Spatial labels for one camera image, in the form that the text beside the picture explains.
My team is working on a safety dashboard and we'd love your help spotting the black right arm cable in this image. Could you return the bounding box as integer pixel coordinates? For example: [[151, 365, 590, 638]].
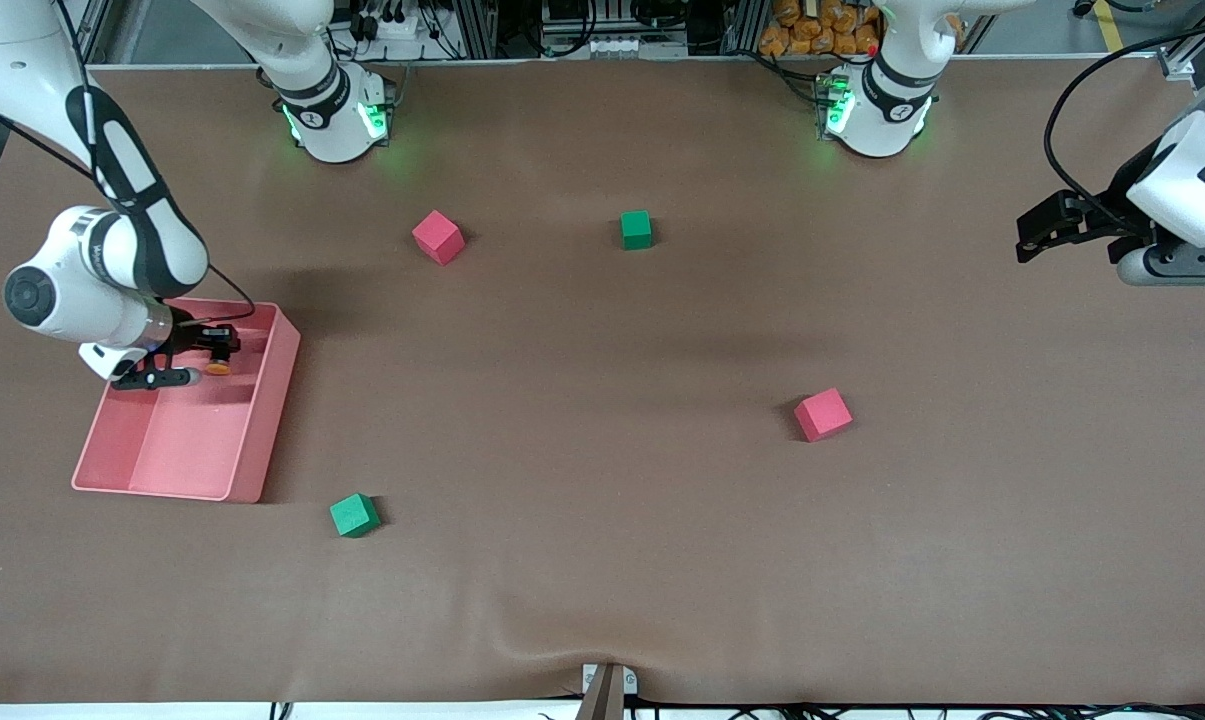
[[52, 0, 257, 329]]

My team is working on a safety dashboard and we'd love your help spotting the pink plastic bin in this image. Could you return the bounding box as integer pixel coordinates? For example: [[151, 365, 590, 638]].
[[70, 297, 302, 504]]

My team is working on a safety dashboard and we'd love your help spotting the silver camera pole bracket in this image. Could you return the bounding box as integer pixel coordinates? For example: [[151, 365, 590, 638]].
[[580, 662, 639, 720]]

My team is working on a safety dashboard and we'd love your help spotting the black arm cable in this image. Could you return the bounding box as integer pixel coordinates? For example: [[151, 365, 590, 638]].
[[1044, 25, 1205, 216], [52, 0, 257, 329]]

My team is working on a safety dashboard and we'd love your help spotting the orange objects heap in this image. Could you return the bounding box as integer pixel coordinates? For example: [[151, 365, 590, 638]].
[[759, 0, 883, 58]]

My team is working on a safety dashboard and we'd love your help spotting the aluminium frame profile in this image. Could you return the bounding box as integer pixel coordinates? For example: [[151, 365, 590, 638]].
[[1157, 25, 1205, 83]]

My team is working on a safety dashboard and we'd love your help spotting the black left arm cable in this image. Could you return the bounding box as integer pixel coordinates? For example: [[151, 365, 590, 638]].
[[1044, 25, 1205, 216]]

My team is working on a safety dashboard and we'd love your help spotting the pink foam cube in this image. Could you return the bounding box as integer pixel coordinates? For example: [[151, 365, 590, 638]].
[[411, 210, 466, 267], [794, 388, 854, 443]]

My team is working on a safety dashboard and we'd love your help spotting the brown table mat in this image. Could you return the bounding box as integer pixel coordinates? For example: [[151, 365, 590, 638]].
[[0, 55, 1205, 707]]

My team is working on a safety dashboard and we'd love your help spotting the black electronics rack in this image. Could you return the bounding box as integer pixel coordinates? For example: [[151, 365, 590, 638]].
[[540, 0, 693, 59]]

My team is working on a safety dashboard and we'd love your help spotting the white power strip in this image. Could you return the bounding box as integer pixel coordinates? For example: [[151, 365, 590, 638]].
[[357, 8, 433, 41]]

